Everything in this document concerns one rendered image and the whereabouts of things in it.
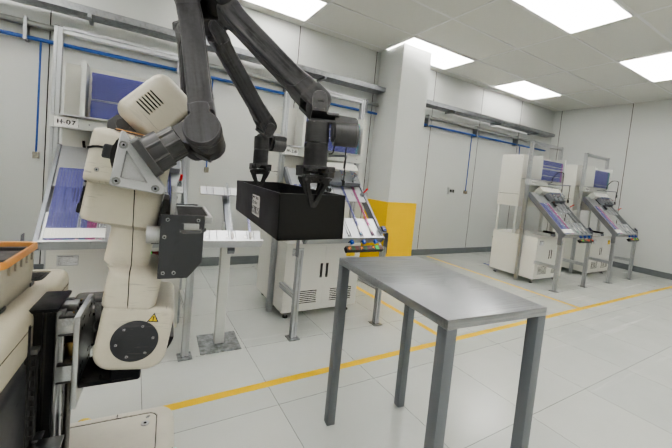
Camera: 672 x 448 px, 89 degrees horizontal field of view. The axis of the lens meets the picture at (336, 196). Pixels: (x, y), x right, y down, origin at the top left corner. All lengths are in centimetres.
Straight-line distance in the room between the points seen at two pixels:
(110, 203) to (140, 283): 21
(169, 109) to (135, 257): 38
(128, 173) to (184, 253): 25
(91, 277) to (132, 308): 154
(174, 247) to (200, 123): 33
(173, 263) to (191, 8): 62
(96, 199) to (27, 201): 321
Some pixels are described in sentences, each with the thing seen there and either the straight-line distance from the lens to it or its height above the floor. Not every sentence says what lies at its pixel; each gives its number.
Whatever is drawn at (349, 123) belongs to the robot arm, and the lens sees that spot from 84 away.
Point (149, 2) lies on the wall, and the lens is 436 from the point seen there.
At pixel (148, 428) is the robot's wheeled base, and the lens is 151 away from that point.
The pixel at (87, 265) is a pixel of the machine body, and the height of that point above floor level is 51.
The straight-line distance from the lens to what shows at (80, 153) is 260.
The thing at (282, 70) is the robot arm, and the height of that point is 142.
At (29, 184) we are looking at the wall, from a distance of 416.
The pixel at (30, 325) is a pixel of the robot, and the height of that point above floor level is 78.
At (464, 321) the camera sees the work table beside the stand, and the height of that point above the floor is 79.
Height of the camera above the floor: 118
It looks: 3 degrees down
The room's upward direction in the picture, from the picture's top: 5 degrees clockwise
